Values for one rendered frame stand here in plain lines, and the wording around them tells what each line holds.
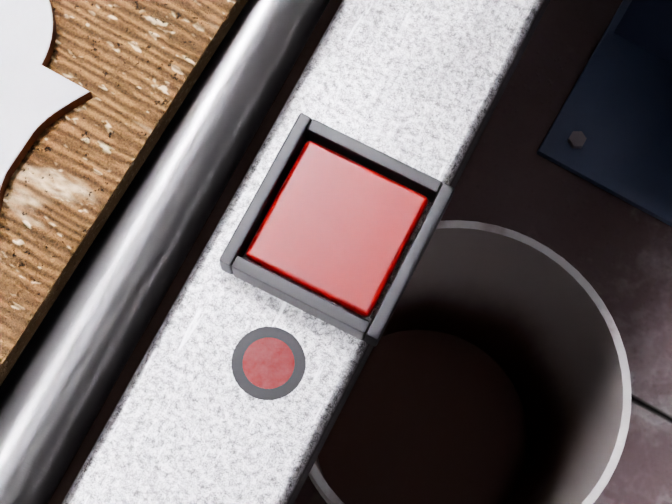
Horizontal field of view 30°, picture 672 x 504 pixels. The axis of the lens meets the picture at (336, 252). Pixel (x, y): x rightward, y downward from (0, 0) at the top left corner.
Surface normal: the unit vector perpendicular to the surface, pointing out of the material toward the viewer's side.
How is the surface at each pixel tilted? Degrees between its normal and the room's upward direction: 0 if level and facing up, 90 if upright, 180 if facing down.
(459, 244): 87
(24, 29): 0
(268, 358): 0
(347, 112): 0
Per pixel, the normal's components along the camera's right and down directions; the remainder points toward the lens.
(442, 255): 0.04, 0.95
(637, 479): 0.02, -0.25
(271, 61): 0.60, 0.09
